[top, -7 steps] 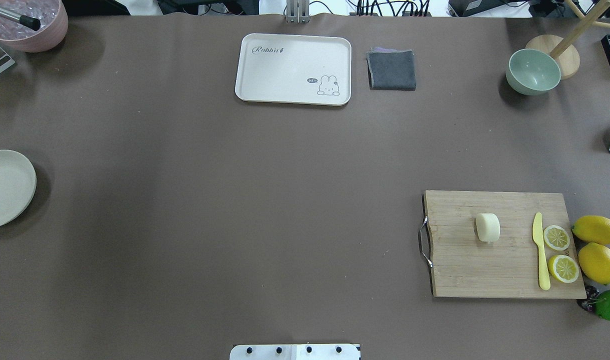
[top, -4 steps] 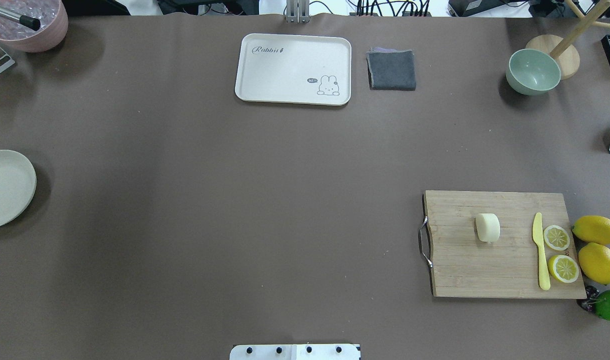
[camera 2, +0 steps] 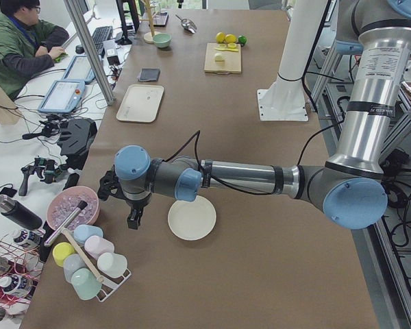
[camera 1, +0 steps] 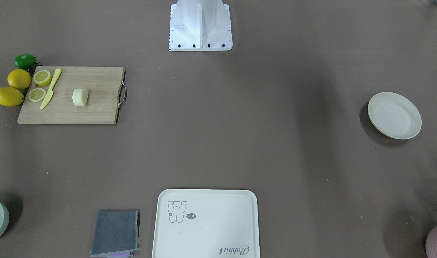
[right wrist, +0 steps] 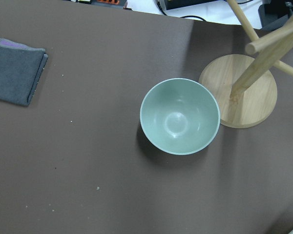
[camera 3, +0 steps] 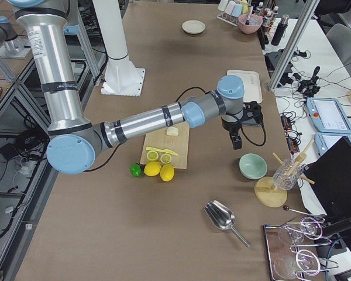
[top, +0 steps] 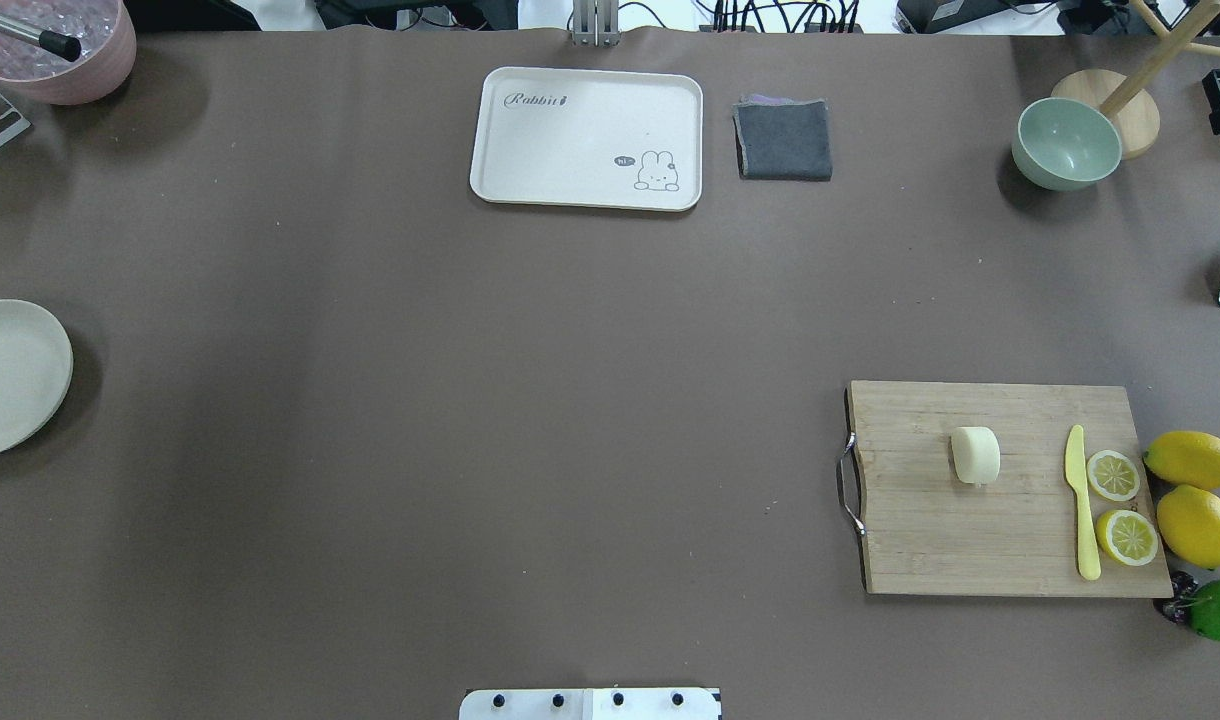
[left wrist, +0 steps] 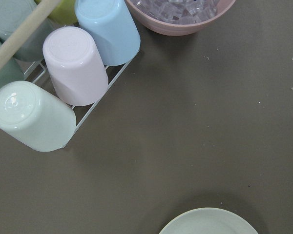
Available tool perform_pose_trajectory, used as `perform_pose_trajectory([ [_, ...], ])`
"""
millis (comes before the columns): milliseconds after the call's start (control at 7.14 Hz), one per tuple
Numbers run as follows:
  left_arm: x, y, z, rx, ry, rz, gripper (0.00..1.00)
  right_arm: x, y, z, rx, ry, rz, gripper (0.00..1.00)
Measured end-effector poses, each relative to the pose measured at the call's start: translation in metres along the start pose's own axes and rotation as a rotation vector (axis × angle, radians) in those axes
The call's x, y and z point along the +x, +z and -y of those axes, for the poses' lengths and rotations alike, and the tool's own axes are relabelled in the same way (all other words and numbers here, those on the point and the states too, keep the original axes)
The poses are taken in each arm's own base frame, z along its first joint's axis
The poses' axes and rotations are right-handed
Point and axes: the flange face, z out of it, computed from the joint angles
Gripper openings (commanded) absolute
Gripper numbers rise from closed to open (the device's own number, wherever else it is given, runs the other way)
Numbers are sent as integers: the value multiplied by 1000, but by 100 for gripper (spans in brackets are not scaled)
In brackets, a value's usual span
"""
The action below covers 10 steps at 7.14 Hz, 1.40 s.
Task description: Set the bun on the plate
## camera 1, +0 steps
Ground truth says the cream rabbit tray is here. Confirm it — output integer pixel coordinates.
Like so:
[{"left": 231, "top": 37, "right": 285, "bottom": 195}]
[{"left": 152, "top": 189, "right": 261, "bottom": 258}]

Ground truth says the cream round plate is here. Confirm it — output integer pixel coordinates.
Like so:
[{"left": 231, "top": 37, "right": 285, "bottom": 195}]
[{"left": 367, "top": 92, "right": 422, "bottom": 140}]

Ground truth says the lemon half slice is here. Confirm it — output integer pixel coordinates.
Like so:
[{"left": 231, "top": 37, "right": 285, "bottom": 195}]
[
  {"left": 33, "top": 69, "right": 53, "bottom": 87},
  {"left": 27, "top": 88, "right": 46, "bottom": 102}
]

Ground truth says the grey folded cloth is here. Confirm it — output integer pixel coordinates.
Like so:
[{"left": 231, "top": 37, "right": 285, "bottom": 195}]
[{"left": 90, "top": 210, "right": 139, "bottom": 258}]

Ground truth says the lower whole yellow lemon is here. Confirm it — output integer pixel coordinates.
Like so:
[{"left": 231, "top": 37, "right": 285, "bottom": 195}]
[{"left": 0, "top": 87, "right": 25, "bottom": 107}]

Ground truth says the green lime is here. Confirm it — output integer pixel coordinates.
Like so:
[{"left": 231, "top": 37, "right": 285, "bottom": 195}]
[{"left": 13, "top": 54, "right": 37, "bottom": 70}]

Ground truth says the yellow plastic knife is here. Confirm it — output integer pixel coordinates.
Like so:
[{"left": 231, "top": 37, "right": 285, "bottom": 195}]
[{"left": 39, "top": 68, "right": 62, "bottom": 110}]

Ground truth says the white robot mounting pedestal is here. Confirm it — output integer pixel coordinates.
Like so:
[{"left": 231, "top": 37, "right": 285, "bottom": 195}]
[{"left": 168, "top": 0, "right": 233, "bottom": 51}]

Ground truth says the upper lemon half slice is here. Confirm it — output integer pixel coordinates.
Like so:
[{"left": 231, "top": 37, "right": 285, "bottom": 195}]
[{"left": 33, "top": 69, "right": 53, "bottom": 87}]

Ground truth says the wooden cutting board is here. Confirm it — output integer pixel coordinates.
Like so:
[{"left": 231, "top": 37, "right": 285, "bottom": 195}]
[{"left": 17, "top": 66, "right": 128, "bottom": 125}]

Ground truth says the whole yellow lemon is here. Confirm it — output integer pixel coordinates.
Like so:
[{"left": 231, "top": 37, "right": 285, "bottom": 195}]
[
  {"left": 0, "top": 87, "right": 25, "bottom": 107},
  {"left": 7, "top": 69, "right": 31, "bottom": 90}
]

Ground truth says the lower lemon half slice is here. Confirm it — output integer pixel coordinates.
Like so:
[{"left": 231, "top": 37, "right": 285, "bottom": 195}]
[{"left": 27, "top": 88, "right": 46, "bottom": 102}]

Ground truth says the upper whole yellow lemon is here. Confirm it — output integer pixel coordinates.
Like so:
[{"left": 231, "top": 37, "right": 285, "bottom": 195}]
[{"left": 7, "top": 69, "right": 31, "bottom": 90}]

